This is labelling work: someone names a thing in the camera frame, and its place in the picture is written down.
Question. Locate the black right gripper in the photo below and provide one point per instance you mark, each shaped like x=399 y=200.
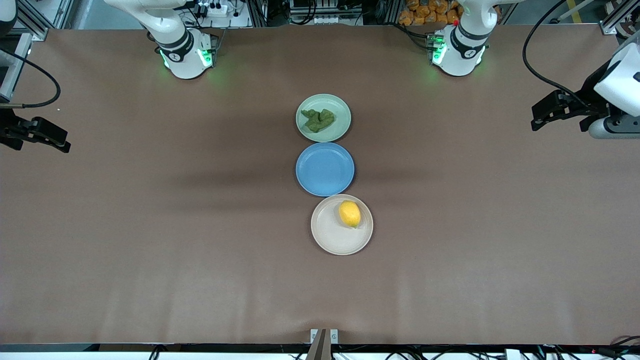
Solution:
x=11 y=127

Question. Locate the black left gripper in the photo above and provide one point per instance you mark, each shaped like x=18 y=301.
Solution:
x=588 y=98

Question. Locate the yellow lemon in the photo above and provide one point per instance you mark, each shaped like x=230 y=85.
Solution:
x=349 y=214

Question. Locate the green lettuce leaf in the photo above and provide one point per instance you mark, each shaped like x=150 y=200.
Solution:
x=317 y=121

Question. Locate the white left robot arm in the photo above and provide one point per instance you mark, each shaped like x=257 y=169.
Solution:
x=462 y=50

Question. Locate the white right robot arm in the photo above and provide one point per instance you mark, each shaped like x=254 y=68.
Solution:
x=182 y=55

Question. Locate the orange packaged goods pile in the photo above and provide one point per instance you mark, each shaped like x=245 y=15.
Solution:
x=425 y=12

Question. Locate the light green plate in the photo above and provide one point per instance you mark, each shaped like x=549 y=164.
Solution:
x=337 y=107

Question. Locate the white power strip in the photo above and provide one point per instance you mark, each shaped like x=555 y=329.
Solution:
x=215 y=9

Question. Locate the blue plate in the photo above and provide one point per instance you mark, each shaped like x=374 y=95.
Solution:
x=325 y=170

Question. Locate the metal equipment rack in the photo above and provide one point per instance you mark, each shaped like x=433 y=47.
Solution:
x=325 y=12

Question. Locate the small white box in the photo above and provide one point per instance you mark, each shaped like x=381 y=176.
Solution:
x=512 y=354

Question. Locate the beige plate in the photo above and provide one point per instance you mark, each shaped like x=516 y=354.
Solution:
x=332 y=235

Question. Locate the upright aluminium frame post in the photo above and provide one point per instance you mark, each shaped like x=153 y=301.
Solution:
x=15 y=65

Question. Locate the slanted aluminium frame profile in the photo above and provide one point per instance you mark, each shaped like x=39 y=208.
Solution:
x=35 y=25

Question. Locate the aluminium frame corner profile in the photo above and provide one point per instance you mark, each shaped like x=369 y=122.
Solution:
x=612 y=22

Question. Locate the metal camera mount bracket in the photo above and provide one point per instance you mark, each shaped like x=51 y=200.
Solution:
x=320 y=347

